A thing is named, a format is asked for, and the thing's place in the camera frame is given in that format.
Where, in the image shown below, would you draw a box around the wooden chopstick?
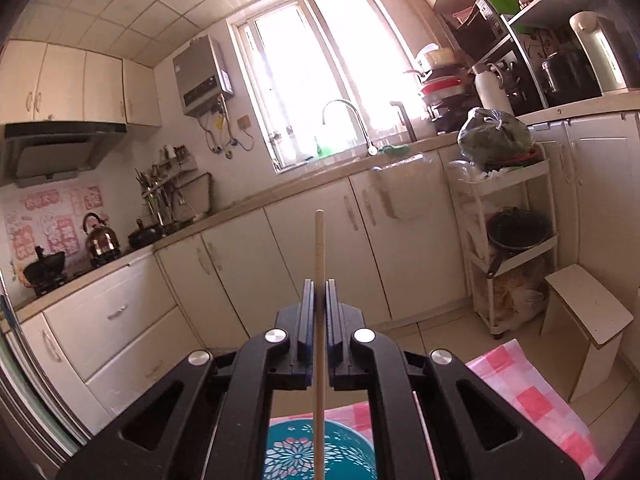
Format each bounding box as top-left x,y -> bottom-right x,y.
312,209 -> 326,480

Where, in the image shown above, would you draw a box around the blue perforated plastic basket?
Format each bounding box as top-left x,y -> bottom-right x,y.
261,418 -> 380,480

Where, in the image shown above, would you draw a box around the chrome sink faucet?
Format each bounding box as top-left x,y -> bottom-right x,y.
321,99 -> 380,156

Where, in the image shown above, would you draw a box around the pink checkered tablecloth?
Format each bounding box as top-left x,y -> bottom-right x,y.
262,339 -> 604,479

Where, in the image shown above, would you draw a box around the white rolling shelf cart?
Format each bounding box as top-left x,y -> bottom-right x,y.
446,144 -> 559,339

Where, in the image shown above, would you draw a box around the black frying pan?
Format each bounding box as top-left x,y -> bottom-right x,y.
128,219 -> 164,250

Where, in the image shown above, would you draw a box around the steel kettle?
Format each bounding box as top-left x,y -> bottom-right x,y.
82,212 -> 120,260

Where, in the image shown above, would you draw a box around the green plastic bag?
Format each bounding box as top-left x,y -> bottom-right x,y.
458,107 -> 534,169

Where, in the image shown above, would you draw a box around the white wooden step stool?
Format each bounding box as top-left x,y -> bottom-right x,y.
540,264 -> 634,402

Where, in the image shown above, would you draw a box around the black wok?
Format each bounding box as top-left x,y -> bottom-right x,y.
23,246 -> 65,287

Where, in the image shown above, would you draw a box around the stacked bowls and dishes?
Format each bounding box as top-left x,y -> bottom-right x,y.
408,44 -> 480,132

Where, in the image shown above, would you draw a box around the white thermos jug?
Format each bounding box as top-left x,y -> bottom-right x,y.
472,63 -> 513,114

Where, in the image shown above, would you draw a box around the gas water heater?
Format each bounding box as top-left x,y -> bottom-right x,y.
172,35 -> 234,118

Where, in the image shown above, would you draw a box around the black microwave oven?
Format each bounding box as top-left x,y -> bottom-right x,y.
452,0 -> 509,61

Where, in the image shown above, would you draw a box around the range hood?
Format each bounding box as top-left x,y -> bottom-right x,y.
1,120 -> 127,188

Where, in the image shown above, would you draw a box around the white electric water boiler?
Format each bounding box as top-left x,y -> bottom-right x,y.
570,11 -> 634,94

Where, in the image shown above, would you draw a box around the wall utensil rack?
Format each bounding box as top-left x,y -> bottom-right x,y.
136,144 -> 198,226

